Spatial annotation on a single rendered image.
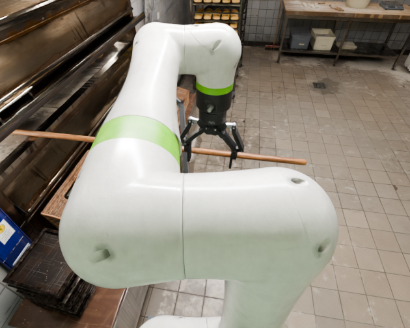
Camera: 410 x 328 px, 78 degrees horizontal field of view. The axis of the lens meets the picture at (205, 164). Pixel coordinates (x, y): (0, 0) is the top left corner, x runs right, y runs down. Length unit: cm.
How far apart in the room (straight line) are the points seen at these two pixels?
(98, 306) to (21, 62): 128
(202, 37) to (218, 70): 7
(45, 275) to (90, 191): 119
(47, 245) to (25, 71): 85
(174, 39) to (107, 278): 46
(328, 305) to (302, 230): 207
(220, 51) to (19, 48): 120
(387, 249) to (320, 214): 251
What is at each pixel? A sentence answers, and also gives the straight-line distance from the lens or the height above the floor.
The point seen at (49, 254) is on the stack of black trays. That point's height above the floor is 87.
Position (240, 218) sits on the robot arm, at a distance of 23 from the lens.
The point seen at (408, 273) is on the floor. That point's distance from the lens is 273.
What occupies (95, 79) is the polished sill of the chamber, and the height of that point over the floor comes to 118.
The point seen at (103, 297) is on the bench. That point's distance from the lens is 162.
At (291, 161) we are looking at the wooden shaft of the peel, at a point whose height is 119.
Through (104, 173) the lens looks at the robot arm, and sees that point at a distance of 26.
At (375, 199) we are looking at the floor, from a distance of 308.
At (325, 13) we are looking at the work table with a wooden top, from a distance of 533.
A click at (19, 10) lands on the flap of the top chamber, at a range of 158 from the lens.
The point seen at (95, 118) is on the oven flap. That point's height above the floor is 97.
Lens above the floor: 203
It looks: 44 degrees down
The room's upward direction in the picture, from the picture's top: straight up
